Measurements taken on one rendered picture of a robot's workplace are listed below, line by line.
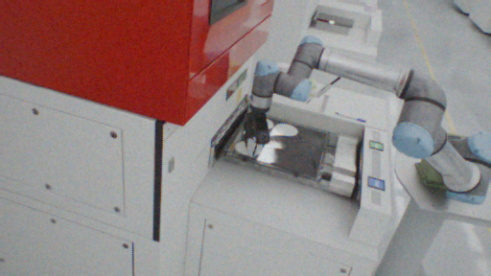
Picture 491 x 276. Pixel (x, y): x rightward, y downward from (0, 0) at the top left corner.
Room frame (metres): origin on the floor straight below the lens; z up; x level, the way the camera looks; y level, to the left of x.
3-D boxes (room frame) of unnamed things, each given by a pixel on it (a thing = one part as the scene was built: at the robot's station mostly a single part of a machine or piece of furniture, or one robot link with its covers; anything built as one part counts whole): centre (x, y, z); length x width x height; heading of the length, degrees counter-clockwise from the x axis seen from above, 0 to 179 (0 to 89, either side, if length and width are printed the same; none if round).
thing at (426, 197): (1.35, -0.87, 0.75); 0.45 x 0.44 x 0.13; 88
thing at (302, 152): (1.30, -0.13, 0.90); 0.34 x 0.34 x 0.01; 78
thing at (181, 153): (1.16, 0.13, 1.02); 0.82 x 0.03 x 0.40; 168
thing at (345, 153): (1.26, -0.39, 0.87); 0.36 x 0.08 x 0.03; 168
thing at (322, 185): (1.17, -0.16, 0.84); 0.50 x 0.02 x 0.03; 78
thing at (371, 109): (1.66, -0.30, 0.89); 0.62 x 0.35 x 0.14; 78
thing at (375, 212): (1.16, -0.47, 0.89); 0.55 x 0.09 x 0.14; 168
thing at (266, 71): (1.17, -0.02, 1.21); 0.09 x 0.08 x 0.11; 71
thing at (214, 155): (1.33, 0.08, 0.89); 0.44 x 0.02 x 0.10; 168
